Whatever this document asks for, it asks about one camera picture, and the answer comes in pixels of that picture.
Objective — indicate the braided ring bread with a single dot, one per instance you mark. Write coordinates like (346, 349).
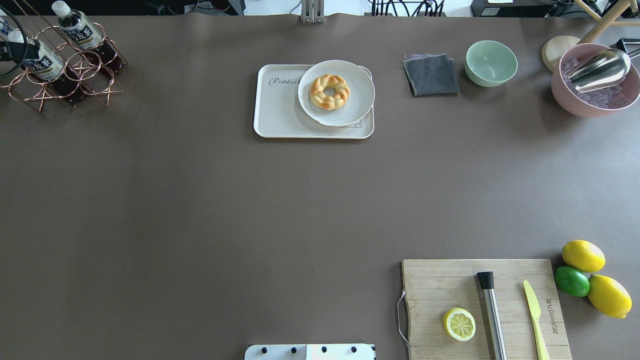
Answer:
(329, 92)

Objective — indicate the tea bottle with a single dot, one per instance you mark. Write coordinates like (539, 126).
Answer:
(50, 67)
(5, 27)
(85, 36)

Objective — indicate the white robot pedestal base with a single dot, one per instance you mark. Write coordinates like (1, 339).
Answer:
(312, 351)

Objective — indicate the copper wire bottle rack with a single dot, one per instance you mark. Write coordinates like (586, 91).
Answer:
(68, 59)

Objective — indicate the grey folded cloth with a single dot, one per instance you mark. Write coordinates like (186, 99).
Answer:
(430, 74)

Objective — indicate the whole yellow lemon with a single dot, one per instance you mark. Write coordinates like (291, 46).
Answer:
(583, 255)

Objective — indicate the aluminium frame post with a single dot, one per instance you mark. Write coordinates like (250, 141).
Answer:
(313, 11)

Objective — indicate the yellow plastic knife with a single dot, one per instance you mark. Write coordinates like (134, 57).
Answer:
(535, 314)

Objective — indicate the mint green bowl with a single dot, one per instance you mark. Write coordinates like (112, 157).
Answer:
(490, 63)

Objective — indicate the cream rabbit tray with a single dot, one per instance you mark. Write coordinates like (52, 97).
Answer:
(278, 113)

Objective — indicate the pink bowl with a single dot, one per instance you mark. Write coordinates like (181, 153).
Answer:
(600, 102)

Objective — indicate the green lime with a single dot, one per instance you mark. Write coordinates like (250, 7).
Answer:
(572, 281)

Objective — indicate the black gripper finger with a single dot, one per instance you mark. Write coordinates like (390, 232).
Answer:
(19, 50)

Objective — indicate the half lemon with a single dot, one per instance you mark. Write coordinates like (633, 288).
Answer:
(459, 324)

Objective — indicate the wooden mug tree stand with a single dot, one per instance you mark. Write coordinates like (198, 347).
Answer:
(557, 46)

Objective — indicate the white round plate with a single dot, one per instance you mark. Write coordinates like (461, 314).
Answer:
(359, 104)

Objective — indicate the metal scoop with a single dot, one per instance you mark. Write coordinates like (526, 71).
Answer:
(607, 68)

